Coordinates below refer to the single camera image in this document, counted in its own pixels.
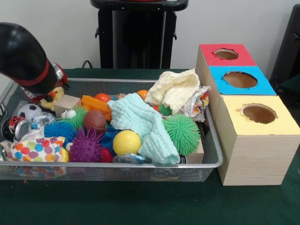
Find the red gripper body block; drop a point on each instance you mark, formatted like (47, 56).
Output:
(32, 98)

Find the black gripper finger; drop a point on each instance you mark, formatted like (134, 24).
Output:
(51, 98)

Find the yellow plush duck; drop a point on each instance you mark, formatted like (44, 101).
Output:
(58, 93)

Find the multicoloured patterned cloth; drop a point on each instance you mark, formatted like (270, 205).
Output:
(35, 147)

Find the mint green waffle cloth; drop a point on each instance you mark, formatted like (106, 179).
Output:
(145, 126)

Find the cream waffle cloth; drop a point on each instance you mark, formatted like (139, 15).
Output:
(173, 89)

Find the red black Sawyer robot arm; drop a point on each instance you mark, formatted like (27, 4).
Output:
(21, 54)

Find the clear mesh bin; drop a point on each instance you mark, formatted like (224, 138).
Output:
(211, 150)

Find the wooden box with three holes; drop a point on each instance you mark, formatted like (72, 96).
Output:
(257, 159)

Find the small soccer ball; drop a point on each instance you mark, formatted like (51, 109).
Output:
(29, 111)

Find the green spiky ball with eyes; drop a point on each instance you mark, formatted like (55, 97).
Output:
(78, 114)

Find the plain blue spiky ball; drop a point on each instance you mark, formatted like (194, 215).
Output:
(58, 131)

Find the brown toy football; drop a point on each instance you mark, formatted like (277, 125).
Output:
(95, 120)

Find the purple spiky toy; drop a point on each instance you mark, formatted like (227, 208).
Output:
(85, 147)

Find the smooth yellow ball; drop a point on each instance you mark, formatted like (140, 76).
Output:
(126, 142)

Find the plain green spiky ball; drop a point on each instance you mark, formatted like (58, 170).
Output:
(181, 133)

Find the dark green tablecloth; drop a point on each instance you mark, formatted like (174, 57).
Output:
(140, 204)

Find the black upright panel stand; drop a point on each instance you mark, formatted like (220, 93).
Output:
(288, 47)

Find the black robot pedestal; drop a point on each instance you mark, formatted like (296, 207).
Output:
(136, 42)

